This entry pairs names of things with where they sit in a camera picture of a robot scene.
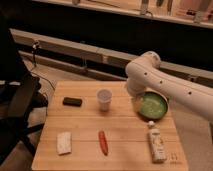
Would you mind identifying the red chili pepper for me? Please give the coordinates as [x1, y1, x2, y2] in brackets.
[98, 131, 108, 156]

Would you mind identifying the black eraser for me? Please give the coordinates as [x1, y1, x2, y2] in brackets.
[63, 97, 82, 107]

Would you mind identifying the black cable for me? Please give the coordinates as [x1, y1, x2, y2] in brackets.
[21, 41, 57, 92]

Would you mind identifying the white tube bottle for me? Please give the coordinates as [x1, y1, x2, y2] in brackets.
[148, 121, 167, 163]

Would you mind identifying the black chair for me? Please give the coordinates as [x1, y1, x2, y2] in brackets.
[0, 12, 48, 166]

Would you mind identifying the white sponge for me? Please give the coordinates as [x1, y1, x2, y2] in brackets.
[56, 132, 71, 155]

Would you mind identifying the green bowl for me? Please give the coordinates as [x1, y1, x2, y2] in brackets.
[138, 91, 168, 120]

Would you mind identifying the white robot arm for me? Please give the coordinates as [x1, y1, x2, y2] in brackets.
[125, 51, 213, 123]

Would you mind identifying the white plastic cup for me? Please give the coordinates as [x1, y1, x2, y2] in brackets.
[97, 89, 112, 111]

